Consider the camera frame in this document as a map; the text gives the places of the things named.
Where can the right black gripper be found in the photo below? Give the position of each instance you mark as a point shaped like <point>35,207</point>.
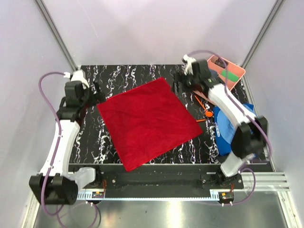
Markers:
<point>180,77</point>

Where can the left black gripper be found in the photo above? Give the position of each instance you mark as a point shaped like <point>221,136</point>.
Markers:
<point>100,96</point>

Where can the orange plastic spoon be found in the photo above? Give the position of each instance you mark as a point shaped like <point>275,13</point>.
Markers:
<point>207,112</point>

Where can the red cloth napkin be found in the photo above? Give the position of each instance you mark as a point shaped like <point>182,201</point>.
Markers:
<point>146,122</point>

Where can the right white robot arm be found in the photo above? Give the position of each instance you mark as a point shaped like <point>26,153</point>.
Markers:
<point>250,130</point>

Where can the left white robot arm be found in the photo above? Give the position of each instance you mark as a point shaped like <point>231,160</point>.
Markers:
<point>54,185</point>

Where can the grey-blue cloth in tray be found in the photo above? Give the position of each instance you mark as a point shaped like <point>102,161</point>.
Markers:
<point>214,74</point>

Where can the dark patterned item in tray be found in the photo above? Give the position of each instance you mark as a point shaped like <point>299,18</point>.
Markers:
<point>220,63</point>

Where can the green cloth in tray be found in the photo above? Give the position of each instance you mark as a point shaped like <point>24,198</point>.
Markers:
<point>231,76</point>

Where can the pink divided organizer tray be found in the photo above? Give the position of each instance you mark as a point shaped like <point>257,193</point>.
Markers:
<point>217,69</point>

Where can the light blue bucket hat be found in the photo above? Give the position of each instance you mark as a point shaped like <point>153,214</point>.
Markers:
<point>224,127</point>

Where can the dark blue cloth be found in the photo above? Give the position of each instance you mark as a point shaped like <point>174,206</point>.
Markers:
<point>224,148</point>

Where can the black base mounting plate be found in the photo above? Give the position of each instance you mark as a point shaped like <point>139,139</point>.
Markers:
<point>194,175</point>

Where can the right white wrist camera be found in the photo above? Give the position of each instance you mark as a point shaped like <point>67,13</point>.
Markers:
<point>188,64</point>

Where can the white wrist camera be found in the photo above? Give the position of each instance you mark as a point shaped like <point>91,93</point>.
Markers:
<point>78,75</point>
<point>188,64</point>

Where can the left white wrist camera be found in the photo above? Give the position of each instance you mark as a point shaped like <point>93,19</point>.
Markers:
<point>78,75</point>

